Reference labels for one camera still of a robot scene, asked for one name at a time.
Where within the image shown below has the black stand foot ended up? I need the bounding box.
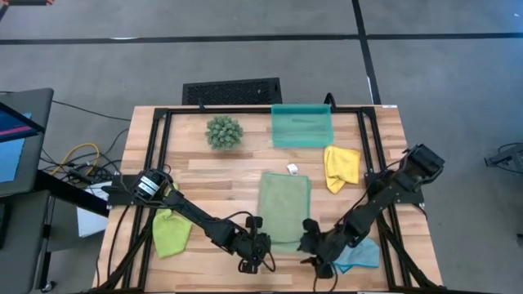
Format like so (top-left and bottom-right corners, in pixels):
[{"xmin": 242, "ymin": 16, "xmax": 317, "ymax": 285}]
[{"xmin": 484, "ymin": 141, "xmax": 523, "ymax": 175}]

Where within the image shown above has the black floor cable bundle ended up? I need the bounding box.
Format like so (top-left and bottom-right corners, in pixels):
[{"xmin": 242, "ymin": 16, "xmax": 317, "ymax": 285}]
[{"xmin": 38, "ymin": 100, "xmax": 132, "ymax": 187}]

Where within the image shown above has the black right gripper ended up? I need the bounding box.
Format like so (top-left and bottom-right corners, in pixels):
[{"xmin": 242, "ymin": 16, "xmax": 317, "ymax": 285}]
[{"xmin": 297, "ymin": 218, "xmax": 341, "ymax": 281}]

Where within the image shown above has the pale green microfiber towel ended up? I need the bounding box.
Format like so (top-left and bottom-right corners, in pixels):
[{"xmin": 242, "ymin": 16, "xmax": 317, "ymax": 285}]
[{"xmin": 257, "ymin": 171, "xmax": 312, "ymax": 253}]

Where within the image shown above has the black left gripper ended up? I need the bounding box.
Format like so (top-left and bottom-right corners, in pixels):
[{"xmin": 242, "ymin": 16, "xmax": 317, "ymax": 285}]
[{"xmin": 235, "ymin": 216, "xmax": 274, "ymax": 275}]

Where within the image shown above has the yellow cable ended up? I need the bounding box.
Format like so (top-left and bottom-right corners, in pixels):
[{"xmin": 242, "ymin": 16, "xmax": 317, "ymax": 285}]
[{"xmin": 49, "ymin": 142, "xmax": 101, "ymax": 176}]

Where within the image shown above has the black aluminium table frame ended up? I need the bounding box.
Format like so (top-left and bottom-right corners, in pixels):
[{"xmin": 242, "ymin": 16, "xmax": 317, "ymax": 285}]
[{"xmin": 92, "ymin": 105, "xmax": 446, "ymax": 294}]

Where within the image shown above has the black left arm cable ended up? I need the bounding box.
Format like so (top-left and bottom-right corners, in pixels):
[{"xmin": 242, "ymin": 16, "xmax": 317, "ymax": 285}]
[{"xmin": 222, "ymin": 210, "xmax": 279, "ymax": 274}]

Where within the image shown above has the yellow microfiber towel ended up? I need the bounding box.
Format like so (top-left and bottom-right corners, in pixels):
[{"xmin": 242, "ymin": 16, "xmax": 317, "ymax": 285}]
[{"xmin": 324, "ymin": 145, "xmax": 362, "ymax": 194}]

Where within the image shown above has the black desk bar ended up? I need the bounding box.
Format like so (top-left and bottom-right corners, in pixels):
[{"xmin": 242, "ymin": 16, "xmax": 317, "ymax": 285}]
[{"xmin": 34, "ymin": 169, "xmax": 111, "ymax": 217}]

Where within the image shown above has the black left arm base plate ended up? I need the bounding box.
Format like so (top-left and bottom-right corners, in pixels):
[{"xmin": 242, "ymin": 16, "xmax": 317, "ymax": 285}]
[{"xmin": 106, "ymin": 174, "xmax": 164, "ymax": 207}]

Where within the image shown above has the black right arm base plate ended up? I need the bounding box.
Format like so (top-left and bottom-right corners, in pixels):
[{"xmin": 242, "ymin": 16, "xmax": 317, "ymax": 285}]
[{"xmin": 364, "ymin": 171, "xmax": 426, "ymax": 205}]

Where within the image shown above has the white paper sheet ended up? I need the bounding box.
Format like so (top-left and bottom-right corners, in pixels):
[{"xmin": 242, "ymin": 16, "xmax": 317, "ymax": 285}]
[{"xmin": 76, "ymin": 181, "xmax": 114, "ymax": 238}]

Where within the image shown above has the grey computer monitor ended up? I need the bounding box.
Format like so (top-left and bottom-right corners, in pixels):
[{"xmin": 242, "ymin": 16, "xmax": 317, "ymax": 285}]
[{"xmin": 0, "ymin": 87, "xmax": 55, "ymax": 199}]

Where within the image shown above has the potted artificial green plant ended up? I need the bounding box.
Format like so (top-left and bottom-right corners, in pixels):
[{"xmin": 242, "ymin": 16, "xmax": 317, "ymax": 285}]
[{"xmin": 204, "ymin": 115, "xmax": 244, "ymax": 151}]

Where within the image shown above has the teal plastic basket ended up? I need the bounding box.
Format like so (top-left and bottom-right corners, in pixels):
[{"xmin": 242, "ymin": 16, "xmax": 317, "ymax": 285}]
[{"xmin": 270, "ymin": 103, "xmax": 335, "ymax": 149}]

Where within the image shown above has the lime green microfiber towel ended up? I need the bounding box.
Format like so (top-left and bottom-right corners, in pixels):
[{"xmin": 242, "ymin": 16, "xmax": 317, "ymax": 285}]
[{"xmin": 152, "ymin": 182, "xmax": 193, "ymax": 260}]

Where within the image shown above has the black bar with orange ends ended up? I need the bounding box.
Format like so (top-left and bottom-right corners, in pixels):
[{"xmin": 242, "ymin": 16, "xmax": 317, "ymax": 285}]
[{"xmin": 0, "ymin": 0, "xmax": 54, "ymax": 7}]

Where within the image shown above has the light blue microfiber towel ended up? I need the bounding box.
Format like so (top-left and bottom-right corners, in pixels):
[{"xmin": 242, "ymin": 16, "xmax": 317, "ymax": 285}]
[{"xmin": 333, "ymin": 236, "xmax": 381, "ymax": 274}]

